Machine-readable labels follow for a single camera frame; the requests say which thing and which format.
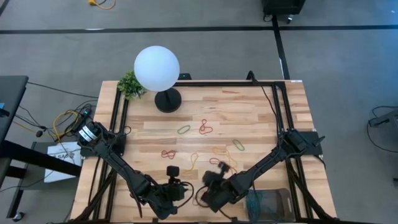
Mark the white globe lamp black base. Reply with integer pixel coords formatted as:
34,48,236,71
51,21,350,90
133,45,183,113

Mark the long black floor cable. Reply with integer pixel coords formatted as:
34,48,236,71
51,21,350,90
26,81,99,100

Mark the black power strip cable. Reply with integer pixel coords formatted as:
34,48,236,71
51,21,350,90
366,105,398,154

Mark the black desk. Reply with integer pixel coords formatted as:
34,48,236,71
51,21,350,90
0,75,83,222

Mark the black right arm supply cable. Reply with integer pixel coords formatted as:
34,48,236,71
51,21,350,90
253,79,281,138

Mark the yellow arm cable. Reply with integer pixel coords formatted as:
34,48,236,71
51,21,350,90
52,109,82,142

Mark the grey floor box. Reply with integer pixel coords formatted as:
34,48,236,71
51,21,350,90
19,141,80,191

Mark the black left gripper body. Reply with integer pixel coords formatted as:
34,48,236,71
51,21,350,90
148,166,190,221

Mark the white printed box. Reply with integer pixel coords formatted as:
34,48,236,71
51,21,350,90
44,142,83,184

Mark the black power box green light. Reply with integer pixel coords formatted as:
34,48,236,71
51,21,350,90
76,107,93,124

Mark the red rubber band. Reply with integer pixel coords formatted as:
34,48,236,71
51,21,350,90
209,157,239,175
194,185,210,208
160,149,177,160
198,119,214,135

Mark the yellow floor cable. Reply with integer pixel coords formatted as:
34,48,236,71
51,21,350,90
88,0,116,10

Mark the clear plastic bin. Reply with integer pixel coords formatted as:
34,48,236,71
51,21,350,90
246,188,295,223

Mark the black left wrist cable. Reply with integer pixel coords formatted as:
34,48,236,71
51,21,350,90
177,181,195,209

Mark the small green plant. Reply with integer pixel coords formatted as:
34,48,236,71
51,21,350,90
117,70,147,101

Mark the black floor tape strip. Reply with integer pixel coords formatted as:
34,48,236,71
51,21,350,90
0,24,398,35
271,14,291,81

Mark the grey power strip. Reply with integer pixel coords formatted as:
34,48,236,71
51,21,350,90
368,108,398,128

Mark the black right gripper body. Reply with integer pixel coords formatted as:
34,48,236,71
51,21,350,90
201,162,243,214

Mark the black wheeled cart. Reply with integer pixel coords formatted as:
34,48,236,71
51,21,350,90
262,0,306,24

